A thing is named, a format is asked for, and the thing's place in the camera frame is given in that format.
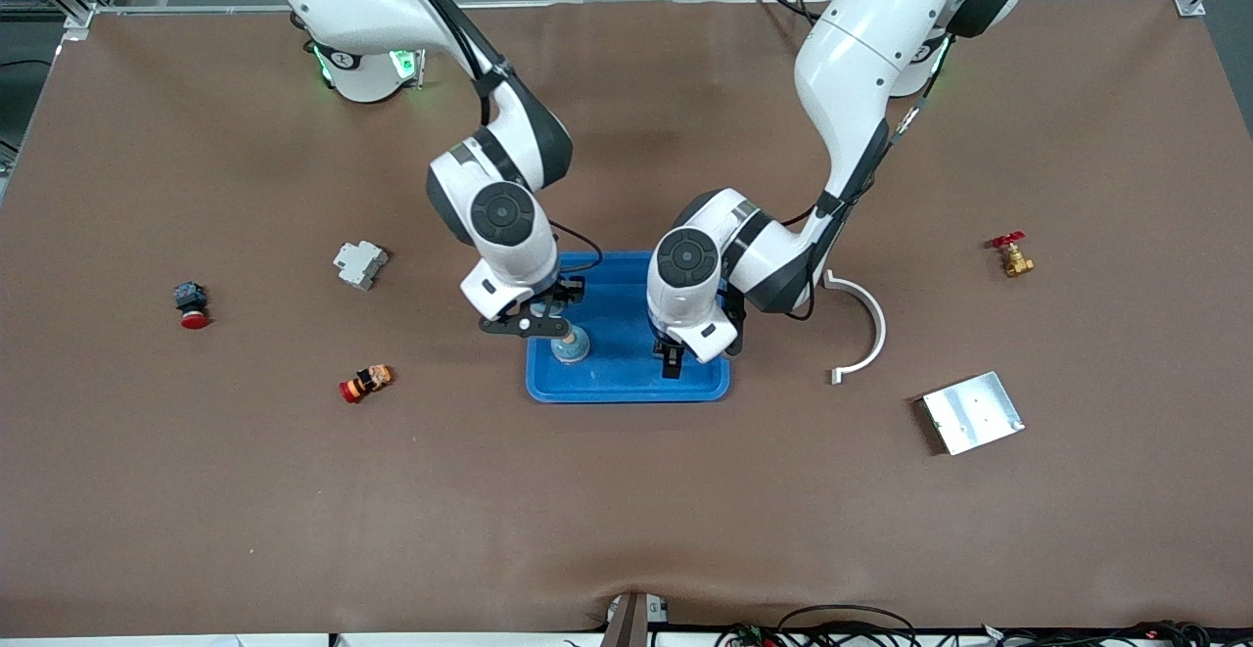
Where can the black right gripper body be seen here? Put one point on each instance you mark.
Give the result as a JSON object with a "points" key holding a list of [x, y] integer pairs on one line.
{"points": [[559, 296]]}

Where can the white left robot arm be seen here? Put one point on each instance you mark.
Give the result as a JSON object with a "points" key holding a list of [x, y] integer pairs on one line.
{"points": [[861, 60]]}

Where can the blue plastic tray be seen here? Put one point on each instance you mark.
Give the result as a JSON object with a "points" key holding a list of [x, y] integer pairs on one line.
{"points": [[626, 378]]}

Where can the white circuit breaker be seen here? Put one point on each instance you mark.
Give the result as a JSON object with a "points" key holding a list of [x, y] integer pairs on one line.
{"points": [[360, 265]]}

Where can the red emergency stop orange body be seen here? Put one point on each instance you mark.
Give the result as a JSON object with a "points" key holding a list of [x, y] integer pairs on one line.
{"points": [[366, 384]]}

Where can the silver metal power supply box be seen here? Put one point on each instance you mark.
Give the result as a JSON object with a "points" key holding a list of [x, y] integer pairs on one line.
{"points": [[974, 414]]}

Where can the red button with dark block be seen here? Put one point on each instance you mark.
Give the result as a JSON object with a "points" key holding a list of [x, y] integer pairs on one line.
{"points": [[192, 302]]}

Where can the white curved plastic bracket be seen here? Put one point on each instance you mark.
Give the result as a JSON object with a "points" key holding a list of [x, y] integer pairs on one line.
{"points": [[877, 319]]}

